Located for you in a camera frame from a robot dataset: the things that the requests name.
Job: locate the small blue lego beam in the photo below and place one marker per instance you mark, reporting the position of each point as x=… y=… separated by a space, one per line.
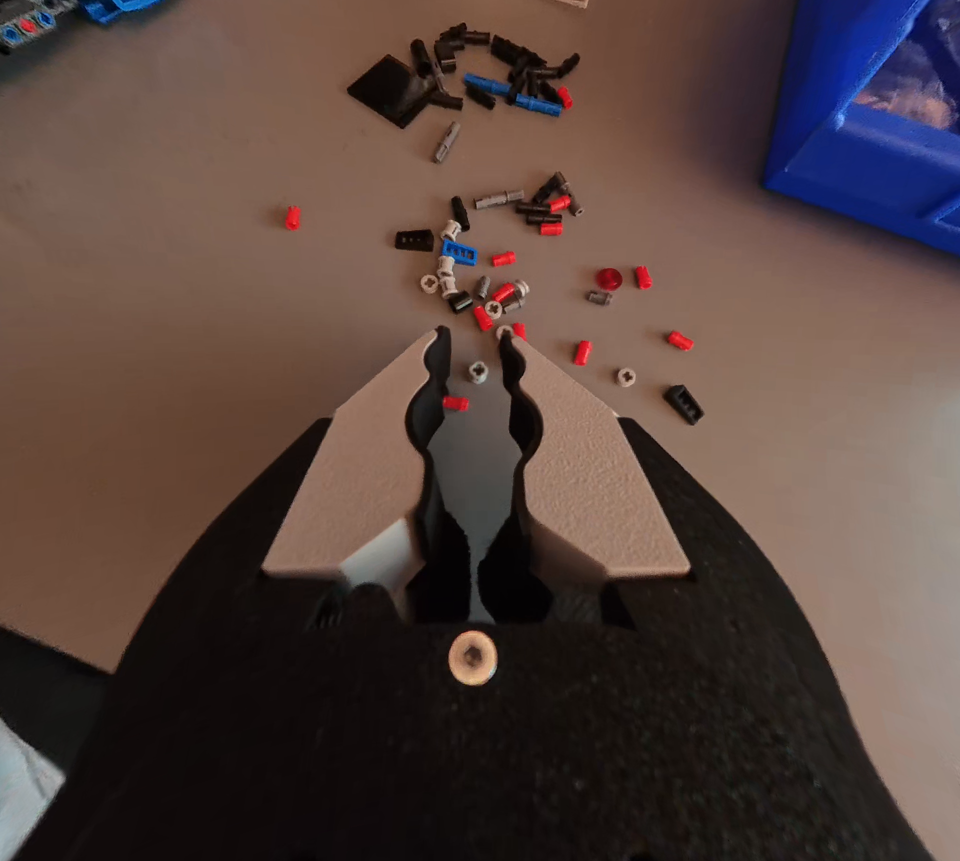
x=459 y=252

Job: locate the black square lego panel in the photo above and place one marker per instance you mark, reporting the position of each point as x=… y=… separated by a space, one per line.
x=382 y=88

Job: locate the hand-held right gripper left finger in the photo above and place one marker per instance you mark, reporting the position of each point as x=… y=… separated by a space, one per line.
x=352 y=478

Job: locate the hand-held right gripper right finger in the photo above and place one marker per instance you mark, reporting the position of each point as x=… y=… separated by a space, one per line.
x=592 y=486

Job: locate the blue storage bin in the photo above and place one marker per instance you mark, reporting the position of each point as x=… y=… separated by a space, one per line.
x=832 y=51

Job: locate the scattered small lego pieces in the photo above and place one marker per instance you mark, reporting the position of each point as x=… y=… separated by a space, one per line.
x=504 y=258

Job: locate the white lego bush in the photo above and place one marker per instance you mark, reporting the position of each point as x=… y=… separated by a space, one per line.
x=478 y=372

